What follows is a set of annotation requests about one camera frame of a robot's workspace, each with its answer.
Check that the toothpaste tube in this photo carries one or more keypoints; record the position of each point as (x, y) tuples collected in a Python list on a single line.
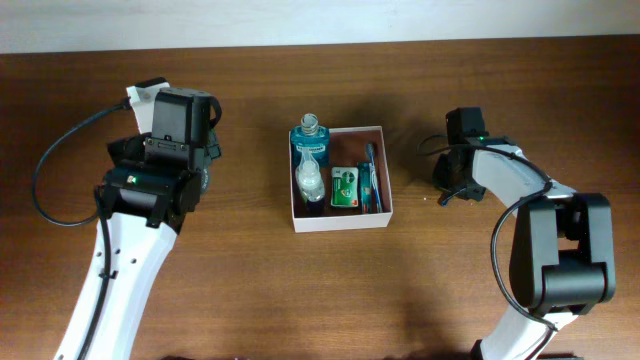
[(365, 187)]

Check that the blue mouthwash bottle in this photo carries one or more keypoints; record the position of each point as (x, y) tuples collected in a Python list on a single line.
[(310, 134)]

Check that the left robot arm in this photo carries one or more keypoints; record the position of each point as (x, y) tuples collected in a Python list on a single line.
[(158, 178)]

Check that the white cardboard box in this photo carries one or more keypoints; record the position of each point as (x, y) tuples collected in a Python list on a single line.
[(346, 148)]

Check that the green soap bar pack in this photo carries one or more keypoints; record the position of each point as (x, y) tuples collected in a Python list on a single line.
[(344, 187)]

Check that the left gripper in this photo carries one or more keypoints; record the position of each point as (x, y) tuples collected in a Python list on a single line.
[(211, 148)]

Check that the dark blue toothbrush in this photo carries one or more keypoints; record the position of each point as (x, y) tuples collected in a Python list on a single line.
[(446, 197)]

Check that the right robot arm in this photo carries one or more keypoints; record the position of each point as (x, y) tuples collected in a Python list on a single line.
[(551, 250)]

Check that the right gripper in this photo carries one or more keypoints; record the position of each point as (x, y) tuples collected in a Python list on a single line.
[(438, 174)]

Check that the clear pump soap bottle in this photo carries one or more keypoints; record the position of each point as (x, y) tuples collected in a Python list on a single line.
[(310, 183)]

